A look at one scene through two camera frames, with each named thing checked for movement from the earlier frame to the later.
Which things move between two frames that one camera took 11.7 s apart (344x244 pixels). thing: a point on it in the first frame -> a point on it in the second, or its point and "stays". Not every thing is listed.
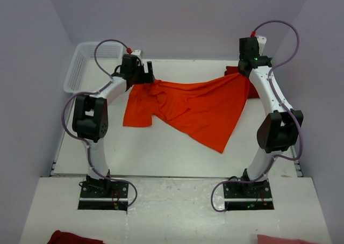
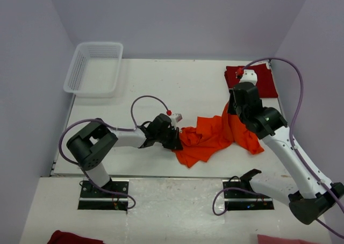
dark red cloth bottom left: (58, 237) stays
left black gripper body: (140, 76) -> (167, 137)
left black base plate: (115, 197) stays
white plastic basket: (84, 75) stays
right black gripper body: (242, 72) -> (233, 108)
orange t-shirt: (211, 112) -> (199, 143)
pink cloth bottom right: (265, 239) stays
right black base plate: (252, 195) stays
